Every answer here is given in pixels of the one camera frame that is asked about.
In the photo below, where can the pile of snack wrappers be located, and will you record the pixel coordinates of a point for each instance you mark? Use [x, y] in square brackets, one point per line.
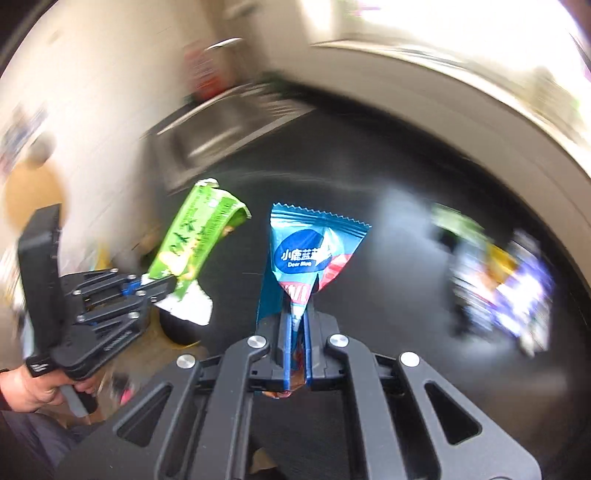
[498, 281]

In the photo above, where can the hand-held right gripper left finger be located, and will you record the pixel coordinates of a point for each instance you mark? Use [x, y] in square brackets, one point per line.
[272, 346]

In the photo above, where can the red printed packet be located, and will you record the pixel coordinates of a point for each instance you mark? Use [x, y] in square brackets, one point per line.
[203, 71]

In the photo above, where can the steel faucet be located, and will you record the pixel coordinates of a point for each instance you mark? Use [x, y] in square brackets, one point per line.
[224, 45]

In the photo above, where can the blue snack wrapper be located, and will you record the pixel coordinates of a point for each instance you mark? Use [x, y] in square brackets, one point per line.
[304, 258]

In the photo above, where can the green snack wrapper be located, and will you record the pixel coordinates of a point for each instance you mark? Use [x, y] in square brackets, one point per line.
[194, 230]

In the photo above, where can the person's dark clothing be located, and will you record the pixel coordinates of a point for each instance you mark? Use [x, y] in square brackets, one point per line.
[32, 443]

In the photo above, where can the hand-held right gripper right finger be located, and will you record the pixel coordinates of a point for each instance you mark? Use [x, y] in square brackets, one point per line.
[319, 344]

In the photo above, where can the person's left hand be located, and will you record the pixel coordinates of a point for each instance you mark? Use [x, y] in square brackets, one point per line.
[27, 390]

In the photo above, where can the tan round object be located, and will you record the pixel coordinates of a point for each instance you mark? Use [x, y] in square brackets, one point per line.
[32, 194]

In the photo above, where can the steel sink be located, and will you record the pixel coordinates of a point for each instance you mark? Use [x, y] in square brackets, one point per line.
[207, 134]

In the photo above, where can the window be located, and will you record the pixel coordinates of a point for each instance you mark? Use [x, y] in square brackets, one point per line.
[415, 18]

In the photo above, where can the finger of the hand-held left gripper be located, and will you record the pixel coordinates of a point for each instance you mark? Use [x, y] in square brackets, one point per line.
[134, 307]
[104, 282]

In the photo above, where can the black trash bin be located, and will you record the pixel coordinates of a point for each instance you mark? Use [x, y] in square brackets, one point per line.
[178, 330]

